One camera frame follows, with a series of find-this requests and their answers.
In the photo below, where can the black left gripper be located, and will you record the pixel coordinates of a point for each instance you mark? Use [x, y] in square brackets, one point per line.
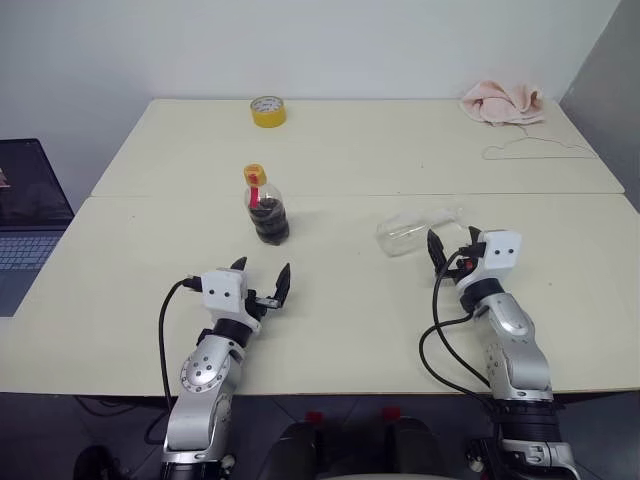
[256, 307]

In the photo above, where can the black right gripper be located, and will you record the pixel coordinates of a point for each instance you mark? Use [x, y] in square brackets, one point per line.
[462, 265]

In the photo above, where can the cola bottle with yellow cap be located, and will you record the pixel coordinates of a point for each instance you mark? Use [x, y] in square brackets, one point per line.
[270, 220]

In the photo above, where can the clear wine glass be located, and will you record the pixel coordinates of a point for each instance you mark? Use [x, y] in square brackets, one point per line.
[400, 235]

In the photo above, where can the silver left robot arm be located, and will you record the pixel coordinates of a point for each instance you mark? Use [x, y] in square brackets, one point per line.
[200, 370]

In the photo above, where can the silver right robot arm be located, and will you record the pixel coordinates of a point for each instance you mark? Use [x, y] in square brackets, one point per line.
[520, 360]

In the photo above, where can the pink towel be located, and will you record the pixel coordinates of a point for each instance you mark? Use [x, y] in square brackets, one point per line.
[500, 102]

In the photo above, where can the yellow tape roll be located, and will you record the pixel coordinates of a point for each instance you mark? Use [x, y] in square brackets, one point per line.
[268, 116]

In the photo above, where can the black foot with white knob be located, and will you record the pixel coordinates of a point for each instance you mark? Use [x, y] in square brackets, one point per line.
[472, 457]
[227, 450]

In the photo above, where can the dark rounded shape red cap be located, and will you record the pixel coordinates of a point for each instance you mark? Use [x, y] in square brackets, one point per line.
[410, 445]
[300, 450]

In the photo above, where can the dark laptop computer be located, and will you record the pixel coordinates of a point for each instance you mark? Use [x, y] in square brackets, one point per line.
[25, 200]

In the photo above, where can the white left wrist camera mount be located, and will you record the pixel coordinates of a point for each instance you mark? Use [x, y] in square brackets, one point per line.
[225, 292]

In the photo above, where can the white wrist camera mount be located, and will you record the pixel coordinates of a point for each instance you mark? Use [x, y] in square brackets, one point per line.
[502, 252]
[225, 292]

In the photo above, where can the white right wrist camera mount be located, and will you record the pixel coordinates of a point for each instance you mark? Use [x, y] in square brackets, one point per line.
[502, 252]

